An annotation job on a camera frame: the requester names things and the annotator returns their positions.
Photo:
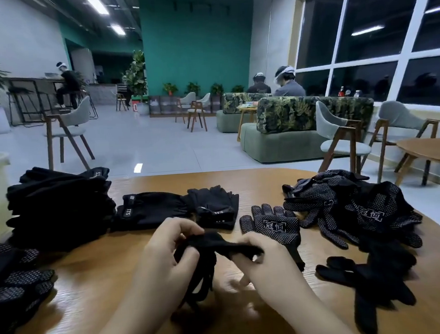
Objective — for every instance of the person's left hand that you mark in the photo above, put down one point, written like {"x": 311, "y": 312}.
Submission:
{"x": 159, "y": 261}

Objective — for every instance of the person's right hand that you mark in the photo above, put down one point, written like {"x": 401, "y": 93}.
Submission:
{"x": 273, "y": 271}

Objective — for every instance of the person's left thumb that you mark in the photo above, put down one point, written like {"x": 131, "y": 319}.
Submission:
{"x": 188, "y": 258}

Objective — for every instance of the person's right thumb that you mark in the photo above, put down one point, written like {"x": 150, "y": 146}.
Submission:
{"x": 251, "y": 240}

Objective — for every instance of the plain black knit glove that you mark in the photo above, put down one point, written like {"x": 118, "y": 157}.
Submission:
{"x": 214, "y": 245}

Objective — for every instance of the person's left forearm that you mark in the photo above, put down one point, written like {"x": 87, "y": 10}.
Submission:
{"x": 129, "y": 324}

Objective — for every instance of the person's right forearm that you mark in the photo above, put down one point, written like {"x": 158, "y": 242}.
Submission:
{"x": 304, "y": 318}

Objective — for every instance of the flat black dotted glove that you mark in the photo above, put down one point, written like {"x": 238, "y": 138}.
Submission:
{"x": 276, "y": 227}

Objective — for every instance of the pair of black labelled gloves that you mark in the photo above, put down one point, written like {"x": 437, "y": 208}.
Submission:
{"x": 158, "y": 209}

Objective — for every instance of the loose pile of dotted gloves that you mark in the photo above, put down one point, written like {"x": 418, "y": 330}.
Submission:
{"x": 360, "y": 207}

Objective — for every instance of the leaf print green sofa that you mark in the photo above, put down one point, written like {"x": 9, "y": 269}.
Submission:
{"x": 296, "y": 128}
{"x": 231, "y": 114}

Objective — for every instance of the small yellow coffee table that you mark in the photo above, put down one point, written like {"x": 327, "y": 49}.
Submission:
{"x": 246, "y": 111}

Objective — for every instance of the inside-out black glove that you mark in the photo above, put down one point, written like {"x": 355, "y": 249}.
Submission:
{"x": 377, "y": 278}

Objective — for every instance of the grey chair with wooden legs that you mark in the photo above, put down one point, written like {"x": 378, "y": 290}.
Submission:
{"x": 398, "y": 118}
{"x": 186, "y": 101}
{"x": 200, "y": 105}
{"x": 73, "y": 119}
{"x": 335, "y": 133}

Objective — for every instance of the stack of black labelled gloves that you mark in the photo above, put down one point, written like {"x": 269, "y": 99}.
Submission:
{"x": 59, "y": 208}

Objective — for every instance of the small potted plant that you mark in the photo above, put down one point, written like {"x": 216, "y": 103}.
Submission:
{"x": 169, "y": 88}
{"x": 217, "y": 89}
{"x": 237, "y": 89}
{"x": 193, "y": 88}

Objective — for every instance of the low planter shelf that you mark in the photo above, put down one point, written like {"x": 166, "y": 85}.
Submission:
{"x": 162, "y": 106}

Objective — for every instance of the dark wooden chair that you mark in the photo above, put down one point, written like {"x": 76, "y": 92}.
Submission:
{"x": 121, "y": 98}

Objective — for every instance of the heap of folded dotted gloves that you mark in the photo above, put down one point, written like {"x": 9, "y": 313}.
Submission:
{"x": 13, "y": 287}

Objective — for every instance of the clear drink bottle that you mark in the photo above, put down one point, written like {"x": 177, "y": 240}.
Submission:
{"x": 357, "y": 94}

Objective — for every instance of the black metal bar stool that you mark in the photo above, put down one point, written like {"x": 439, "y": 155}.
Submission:
{"x": 87, "y": 103}

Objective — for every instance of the large leafy indoor plant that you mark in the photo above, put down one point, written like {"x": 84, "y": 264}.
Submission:
{"x": 136, "y": 76}

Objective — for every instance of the round wooden side table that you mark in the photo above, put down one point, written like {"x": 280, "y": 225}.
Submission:
{"x": 431, "y": 150}

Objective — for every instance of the grey tall cabinet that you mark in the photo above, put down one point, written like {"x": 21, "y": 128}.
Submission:
{"x": 82, "y": 65}

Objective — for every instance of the dark high bar table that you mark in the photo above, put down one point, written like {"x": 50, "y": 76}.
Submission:
{"x": 27, "y": 83}

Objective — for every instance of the rectangular ceiling light panel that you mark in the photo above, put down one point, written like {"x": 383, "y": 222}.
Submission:
{"x": 96, "y": 4}
{"x": 118, "y": 30}

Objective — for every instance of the large white framed window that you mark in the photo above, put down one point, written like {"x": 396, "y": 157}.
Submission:
{"x": 384, "y": 38}

